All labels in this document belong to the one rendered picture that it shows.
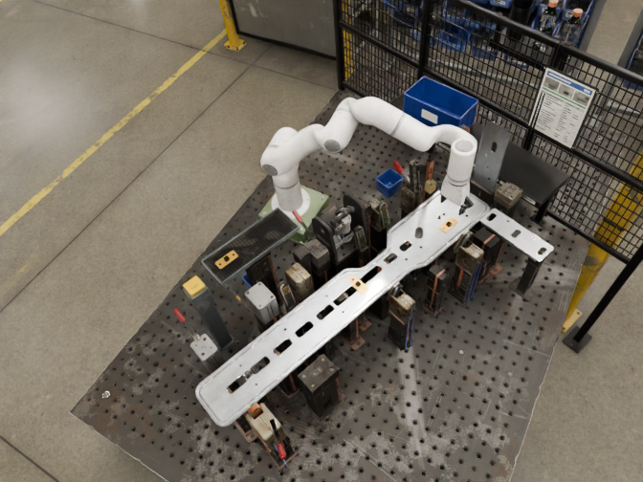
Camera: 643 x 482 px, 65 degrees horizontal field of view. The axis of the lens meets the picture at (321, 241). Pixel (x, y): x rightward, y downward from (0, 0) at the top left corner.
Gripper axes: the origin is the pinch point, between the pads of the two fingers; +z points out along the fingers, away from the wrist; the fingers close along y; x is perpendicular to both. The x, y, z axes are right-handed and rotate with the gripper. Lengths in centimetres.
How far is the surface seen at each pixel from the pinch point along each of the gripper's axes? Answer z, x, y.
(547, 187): 9.5, 41.7, 17.1
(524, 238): 12.5, 15.7, 25.3
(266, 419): 6, -105, 13
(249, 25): 86, 98, -298
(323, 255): 5, -50, -21
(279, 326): 12, -80, -12
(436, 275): 13.4, -21.7, 12.6
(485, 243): 14.4, 4.4, 15.5
